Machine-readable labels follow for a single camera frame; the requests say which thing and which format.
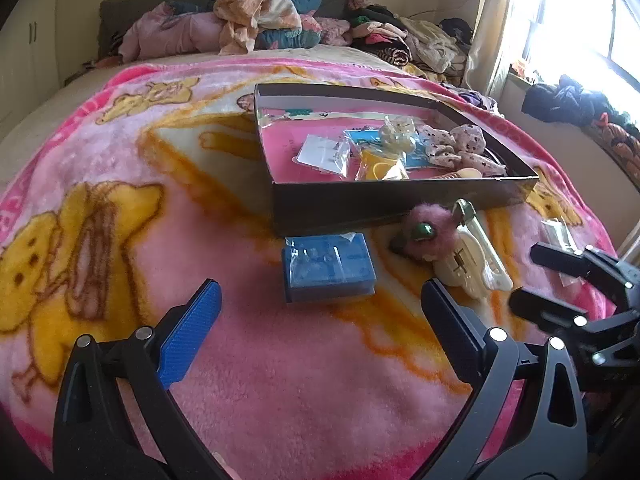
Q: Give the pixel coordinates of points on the cream hair claw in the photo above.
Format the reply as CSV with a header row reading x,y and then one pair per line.
x,y
470,260

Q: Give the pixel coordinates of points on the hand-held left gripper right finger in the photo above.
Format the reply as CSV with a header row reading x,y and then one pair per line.
x,y
452,332

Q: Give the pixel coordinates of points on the peach floral cloth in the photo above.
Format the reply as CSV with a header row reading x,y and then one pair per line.
x,y
250,15

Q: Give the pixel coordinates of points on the peach hair clip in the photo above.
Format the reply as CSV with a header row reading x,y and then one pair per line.
x,y
462,174

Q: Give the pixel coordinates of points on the clear hair claw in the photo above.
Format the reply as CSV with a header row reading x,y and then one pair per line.
x,y
395,135

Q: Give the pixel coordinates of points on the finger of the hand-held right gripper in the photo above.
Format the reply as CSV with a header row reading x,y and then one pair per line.
x,y
575,262
545,310

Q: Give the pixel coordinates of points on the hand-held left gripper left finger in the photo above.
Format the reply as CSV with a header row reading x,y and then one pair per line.
x,y
192,332

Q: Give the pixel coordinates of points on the purple garment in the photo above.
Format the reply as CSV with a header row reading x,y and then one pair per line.
x,y
480,102

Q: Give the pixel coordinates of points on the pink quilted garment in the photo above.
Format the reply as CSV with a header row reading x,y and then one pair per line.
x,y
165,35

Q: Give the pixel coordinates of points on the pink fluffy hair clip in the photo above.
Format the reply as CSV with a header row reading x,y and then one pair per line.
x,y
425,240

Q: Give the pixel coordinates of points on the pink book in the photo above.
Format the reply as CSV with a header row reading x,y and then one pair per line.
x,y
285,150

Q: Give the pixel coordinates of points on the beige curtain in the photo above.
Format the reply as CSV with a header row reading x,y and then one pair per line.
x,y
490,35

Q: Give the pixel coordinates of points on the bed with beige sheet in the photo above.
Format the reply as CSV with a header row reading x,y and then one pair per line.
x,y
45,120

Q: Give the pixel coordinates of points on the small clear plastic bag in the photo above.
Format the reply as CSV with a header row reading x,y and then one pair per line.
x,y
557,232

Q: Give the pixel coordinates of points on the orange and black cloth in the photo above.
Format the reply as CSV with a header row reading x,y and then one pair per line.
x,y
622,150

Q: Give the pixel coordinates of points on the cream wardrobe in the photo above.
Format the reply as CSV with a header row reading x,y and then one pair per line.
x,y
25,50

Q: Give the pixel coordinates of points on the dark clothes on windowsill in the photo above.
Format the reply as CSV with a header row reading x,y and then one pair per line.
x,y
560,100

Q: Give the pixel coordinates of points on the dark shallow cardboard box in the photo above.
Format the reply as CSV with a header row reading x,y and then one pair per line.
x,y
350,205

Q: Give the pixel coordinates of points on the window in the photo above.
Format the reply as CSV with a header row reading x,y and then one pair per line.
x,y
575,20

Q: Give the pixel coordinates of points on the white earring card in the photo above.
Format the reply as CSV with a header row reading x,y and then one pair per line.
x,y
320,152

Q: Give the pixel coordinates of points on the pink bear printed blanket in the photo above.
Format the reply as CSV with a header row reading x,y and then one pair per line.
x,y
300,385

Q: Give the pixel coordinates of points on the yellow rings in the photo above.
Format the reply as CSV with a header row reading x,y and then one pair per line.
x,y
380,166

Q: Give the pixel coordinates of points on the dark teal floral quilt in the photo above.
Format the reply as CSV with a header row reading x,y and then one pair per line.
x,y
295,37

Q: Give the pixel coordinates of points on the small blue box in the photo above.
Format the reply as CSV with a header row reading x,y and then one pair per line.
x,y
325,265

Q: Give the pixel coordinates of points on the spotted pink bow hairband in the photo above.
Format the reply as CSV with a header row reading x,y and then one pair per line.
x,y
460,142

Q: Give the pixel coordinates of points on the pile of mixed clothes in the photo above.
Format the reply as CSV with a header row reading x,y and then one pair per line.
x,y
425,45

